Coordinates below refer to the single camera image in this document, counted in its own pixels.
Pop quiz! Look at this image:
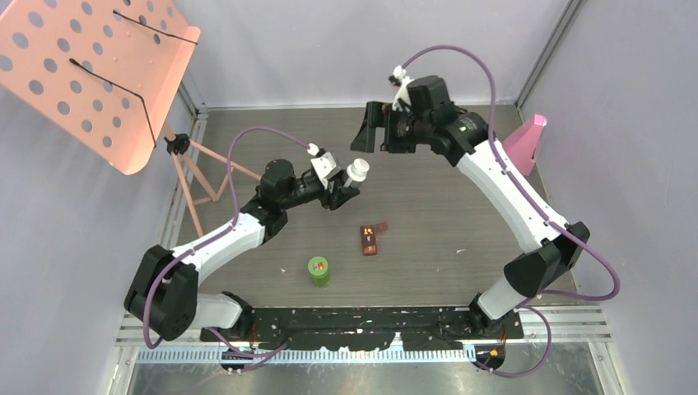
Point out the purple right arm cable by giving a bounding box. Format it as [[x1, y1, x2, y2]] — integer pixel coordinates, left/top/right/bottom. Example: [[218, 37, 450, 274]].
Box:
[[400, 45, 621, 379]]

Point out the pink wedge object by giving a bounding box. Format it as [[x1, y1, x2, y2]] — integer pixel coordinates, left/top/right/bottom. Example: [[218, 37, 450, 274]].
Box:
[[502, 114, 547, 176]]

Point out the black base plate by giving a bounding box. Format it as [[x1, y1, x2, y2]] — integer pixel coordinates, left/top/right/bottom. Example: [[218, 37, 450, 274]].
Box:
[[200, 307, 524, 351]]

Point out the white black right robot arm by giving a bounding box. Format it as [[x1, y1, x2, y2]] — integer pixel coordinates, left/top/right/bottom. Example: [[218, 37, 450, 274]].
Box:
[[351, 76, 590, 338]]

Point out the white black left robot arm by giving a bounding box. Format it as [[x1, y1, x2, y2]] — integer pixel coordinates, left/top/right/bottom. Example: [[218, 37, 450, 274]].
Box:
[[123, 153, 370, 341]]

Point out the pink music stand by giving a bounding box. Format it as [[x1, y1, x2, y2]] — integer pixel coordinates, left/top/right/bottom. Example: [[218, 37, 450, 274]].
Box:
[[0, 0, 263, 235]]

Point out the white capped pill bottle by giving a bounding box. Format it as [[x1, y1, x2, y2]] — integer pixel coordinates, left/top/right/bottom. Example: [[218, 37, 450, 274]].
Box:
[[342, 158, 370, 189]]

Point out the brown translucent pill container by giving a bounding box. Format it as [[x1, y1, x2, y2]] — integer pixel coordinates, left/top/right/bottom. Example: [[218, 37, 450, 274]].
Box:
[[360, 222, 389, 256]]

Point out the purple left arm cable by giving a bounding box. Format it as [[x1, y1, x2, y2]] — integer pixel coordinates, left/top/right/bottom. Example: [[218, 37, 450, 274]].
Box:
[[142, 126, 323, 372]]

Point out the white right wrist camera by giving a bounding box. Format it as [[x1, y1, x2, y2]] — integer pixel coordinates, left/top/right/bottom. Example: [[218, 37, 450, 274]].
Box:
[[389, 65, 413, 112]]

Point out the green black pill bottle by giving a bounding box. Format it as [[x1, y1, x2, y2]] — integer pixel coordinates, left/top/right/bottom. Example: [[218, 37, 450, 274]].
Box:
[[308, 256, 330, 287]]

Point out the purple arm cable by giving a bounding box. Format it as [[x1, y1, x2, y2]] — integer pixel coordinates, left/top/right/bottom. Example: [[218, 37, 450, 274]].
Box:
[[400, 45, 621, 379], [142, 126, 323, 372]]

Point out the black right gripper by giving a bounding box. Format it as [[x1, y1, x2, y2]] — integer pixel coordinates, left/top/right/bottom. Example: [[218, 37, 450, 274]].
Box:
[[351, 100, 432, 155]]

